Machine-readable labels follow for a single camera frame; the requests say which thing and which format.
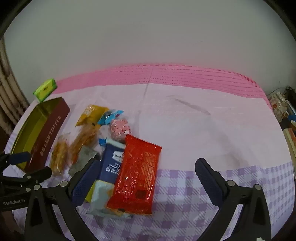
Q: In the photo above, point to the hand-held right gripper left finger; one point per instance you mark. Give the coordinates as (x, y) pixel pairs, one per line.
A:
(84, 185)

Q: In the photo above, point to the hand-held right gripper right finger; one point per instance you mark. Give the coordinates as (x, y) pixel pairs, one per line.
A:
(208, 180)

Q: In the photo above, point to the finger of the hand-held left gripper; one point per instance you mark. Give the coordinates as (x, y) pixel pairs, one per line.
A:
(19, 157)
(34, 175)

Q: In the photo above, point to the grey-green snack packet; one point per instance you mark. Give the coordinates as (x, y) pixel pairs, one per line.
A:
(84, 157)

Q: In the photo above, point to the clear packet of fried snack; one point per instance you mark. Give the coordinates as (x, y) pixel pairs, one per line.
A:
(59, 155)
(83, 139)

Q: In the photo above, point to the navy cracker packet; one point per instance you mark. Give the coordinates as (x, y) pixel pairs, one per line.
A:
(111, 162)

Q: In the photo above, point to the maroon and gold tin box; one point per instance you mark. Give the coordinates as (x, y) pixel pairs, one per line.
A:
(53, 129)

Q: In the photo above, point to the blue candy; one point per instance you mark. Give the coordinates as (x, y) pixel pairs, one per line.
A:
(103, 141)
(107, 118)

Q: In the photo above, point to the red snack packet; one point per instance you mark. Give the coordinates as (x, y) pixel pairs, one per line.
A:
(136, 173)

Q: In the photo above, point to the pink patterned candy packet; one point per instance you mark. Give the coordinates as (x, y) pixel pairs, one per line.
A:
(119, 129)

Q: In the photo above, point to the yellow snack packet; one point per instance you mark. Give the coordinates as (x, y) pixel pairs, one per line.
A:
(91, 113)

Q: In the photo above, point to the pink and purple plaid blanket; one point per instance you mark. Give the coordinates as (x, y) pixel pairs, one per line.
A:
(185, 129)

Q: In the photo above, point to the brown ribbed furniture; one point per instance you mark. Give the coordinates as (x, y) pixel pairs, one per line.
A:
(9, 88)

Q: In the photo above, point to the green tissue pack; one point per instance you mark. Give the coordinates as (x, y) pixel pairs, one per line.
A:
(45, 89)

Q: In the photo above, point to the shelf of colourful boxes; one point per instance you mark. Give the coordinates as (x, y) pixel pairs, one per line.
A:
(279, 104)

